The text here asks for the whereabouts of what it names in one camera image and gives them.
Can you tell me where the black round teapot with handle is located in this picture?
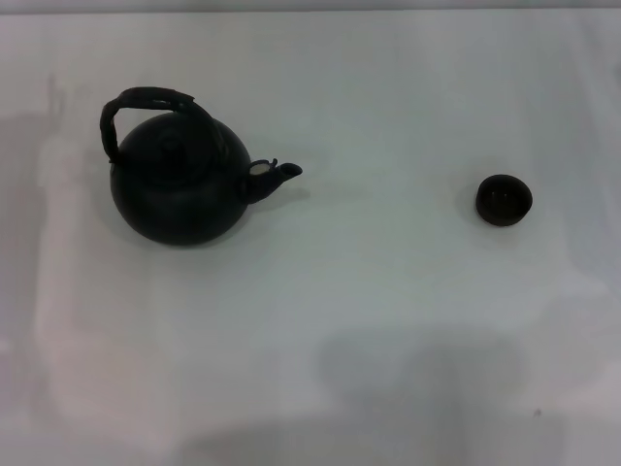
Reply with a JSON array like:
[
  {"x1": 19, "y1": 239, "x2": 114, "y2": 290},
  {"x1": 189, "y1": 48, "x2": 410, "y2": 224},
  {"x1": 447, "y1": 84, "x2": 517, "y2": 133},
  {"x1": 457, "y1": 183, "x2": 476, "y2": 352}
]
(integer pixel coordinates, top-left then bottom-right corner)
[{"x1": 99, "y1": 85, "x2": 304, "y2": 249}]

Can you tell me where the small dark teacup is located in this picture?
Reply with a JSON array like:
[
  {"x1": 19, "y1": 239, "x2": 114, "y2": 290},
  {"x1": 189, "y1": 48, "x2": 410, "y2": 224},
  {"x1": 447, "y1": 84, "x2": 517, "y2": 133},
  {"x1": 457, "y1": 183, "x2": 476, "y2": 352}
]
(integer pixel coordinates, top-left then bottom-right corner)
[{"x1": 474, "y1": 173, "x2": 534, "y2": 227}]

